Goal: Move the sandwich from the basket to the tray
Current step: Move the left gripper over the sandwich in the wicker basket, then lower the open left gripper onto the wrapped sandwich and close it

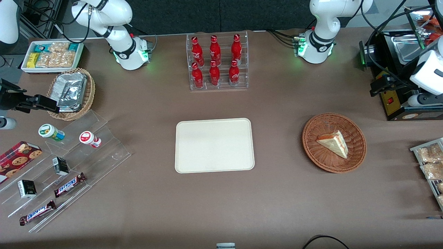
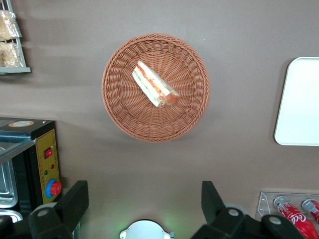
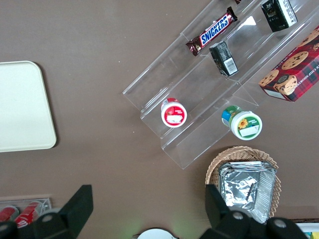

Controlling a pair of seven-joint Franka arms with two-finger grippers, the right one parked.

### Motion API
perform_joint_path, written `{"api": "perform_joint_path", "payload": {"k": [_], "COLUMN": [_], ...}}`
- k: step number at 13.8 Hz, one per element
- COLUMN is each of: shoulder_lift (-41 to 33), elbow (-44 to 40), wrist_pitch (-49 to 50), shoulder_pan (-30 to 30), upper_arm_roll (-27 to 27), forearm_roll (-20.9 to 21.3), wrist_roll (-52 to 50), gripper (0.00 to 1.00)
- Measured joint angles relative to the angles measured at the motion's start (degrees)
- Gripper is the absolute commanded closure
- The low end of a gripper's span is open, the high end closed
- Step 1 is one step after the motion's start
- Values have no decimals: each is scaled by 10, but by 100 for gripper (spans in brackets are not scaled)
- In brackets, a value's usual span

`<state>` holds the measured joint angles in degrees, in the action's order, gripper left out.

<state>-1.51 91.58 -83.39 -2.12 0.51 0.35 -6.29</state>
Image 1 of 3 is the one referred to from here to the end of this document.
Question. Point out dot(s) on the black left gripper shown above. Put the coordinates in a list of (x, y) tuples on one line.
[(396, 81)]

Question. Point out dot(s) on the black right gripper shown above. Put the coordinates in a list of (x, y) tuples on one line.
[(9, 99)]

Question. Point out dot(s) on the triangular sandwich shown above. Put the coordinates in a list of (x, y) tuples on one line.
[(337, 143)]

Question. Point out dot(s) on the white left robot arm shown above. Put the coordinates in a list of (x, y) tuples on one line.
[(322, 20)]

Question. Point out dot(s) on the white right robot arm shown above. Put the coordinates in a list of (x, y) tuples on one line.
[(117, 14)]

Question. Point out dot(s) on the white rectangular snack tray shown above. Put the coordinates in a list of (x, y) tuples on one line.
[(26, 67)]

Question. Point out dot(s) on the light tan wicker basket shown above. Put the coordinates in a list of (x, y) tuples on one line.
[(88, 97)]

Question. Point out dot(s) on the brown round wicker basket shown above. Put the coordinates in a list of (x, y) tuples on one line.
[(318, 155)]

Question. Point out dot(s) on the cream plastic tray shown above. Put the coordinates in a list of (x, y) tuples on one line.
[(207, 148)]

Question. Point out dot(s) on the black food warmer cabinet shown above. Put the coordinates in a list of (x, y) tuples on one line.
[(391, 103)]

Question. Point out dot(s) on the silver foil packet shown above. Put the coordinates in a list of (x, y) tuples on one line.
[(69, 76), (71, 97)]

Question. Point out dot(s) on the green lid cup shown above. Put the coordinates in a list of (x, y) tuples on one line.
[(48, 131)]

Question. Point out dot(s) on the clear cracker bag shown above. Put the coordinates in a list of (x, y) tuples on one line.
[(64, 59), (43, 60), (59, 47)]

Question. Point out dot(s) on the steel warmer pan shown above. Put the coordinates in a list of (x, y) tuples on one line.
[(403, 50)]

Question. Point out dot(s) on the yellow snack pack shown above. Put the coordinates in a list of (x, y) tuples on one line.
[(32, 60)]

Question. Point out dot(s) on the teal snack pack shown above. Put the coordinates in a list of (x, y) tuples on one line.
[(41, 48), (73, 47)]

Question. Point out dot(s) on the red lid cup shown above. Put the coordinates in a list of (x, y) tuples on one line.
[(88, 138)]

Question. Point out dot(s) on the red cookie box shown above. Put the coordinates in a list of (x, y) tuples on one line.
[(17, 160)]

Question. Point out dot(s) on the small black carton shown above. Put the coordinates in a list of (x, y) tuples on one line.
[(61, 166), (27, 188)]

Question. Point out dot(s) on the clear acrylic stepped display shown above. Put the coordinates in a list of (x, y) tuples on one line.
[(104, 152)]

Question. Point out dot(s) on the clear bag of snacks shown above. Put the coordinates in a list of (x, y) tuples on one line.
[(432, 171), (440, 187), (429, 154)]

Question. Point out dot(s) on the Snickers chocolate bar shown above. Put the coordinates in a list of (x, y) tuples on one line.
[(37, 213), (69, 185)]

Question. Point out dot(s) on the small blue object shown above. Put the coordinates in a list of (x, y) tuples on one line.
[(434, 218)]

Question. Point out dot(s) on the red cola bottle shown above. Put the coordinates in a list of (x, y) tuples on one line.
[(215, 52), (236, 50), (197, 77), (234, 74), (214, 74), (197, 53)]

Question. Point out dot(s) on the clear acrylic bottle rack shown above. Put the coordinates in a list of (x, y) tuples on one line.
[(223, 41)]

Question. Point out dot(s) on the small grey object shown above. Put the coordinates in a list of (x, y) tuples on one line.
[(225, 246)]

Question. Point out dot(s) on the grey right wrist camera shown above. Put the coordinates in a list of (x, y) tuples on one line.
[(7, 123)]

